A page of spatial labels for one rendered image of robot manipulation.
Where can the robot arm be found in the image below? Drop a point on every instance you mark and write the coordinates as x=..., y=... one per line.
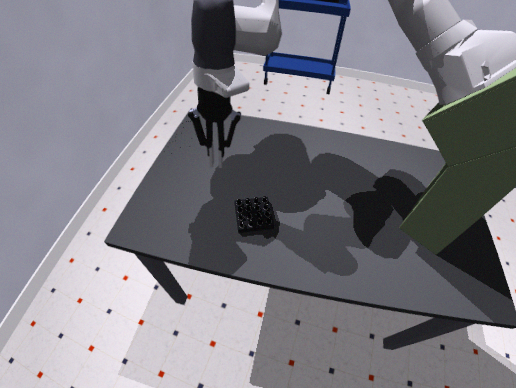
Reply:
x=459, y=61

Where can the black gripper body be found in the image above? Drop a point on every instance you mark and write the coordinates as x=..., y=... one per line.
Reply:
x=208, y=100

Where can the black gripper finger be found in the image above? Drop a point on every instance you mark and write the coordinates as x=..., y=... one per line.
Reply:
x=235, y=116
x=193, y=115

